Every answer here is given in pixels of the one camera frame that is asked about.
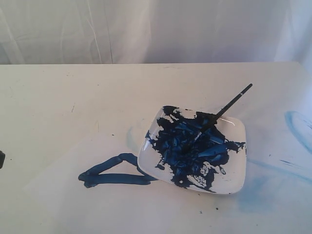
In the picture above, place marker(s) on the black paintbrush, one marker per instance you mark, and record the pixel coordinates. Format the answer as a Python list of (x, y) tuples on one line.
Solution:
[(213, 121)]

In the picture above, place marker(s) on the white paper sheet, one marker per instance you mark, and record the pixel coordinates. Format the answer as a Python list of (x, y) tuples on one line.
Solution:
[(158, 208)]

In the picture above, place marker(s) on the white backdrop curtain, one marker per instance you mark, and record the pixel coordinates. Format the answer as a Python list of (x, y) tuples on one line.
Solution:
[(155, 31)]

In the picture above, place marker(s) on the white square paint plate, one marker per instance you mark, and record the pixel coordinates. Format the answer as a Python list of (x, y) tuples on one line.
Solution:
[(216, 162)]

